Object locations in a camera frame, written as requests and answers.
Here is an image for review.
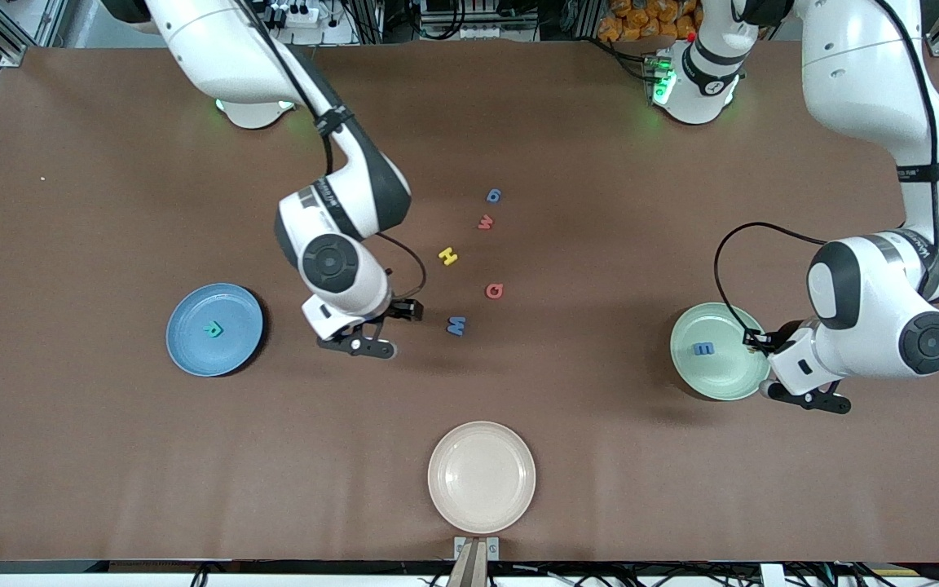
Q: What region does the green plate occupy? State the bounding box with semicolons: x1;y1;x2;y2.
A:
669;302;773;402

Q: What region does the beige plate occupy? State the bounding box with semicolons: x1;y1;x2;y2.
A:
427;421;537;535

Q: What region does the blue plate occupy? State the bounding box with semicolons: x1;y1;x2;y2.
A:
166;283;264;377

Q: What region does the white power strip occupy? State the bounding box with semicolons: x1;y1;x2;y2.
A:
268;2;321;27

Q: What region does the bag of orange items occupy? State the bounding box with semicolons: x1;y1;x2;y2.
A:
597;0;703;43

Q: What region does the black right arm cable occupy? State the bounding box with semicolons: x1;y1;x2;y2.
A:
233;0;428;301

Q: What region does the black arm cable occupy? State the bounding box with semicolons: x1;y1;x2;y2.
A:
233;0;428;301
712;0;939;339

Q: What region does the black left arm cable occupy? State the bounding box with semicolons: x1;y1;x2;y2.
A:
712;0;939;339

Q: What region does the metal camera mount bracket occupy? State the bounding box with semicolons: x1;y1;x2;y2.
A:
453;536;500;587

